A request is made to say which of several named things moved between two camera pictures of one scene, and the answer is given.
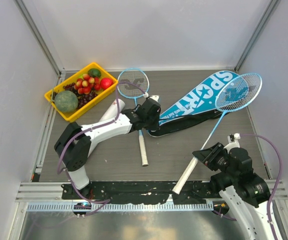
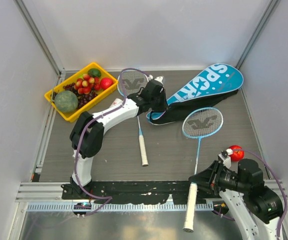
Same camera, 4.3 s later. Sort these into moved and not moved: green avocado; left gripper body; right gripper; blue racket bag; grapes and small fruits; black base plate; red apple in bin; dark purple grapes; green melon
Moved: right gripper; left gripper body; blue racket bag
Not moved: green avocado; black base plate; grapes and small fruits; red apple in bin; dark purple grapes; green melon
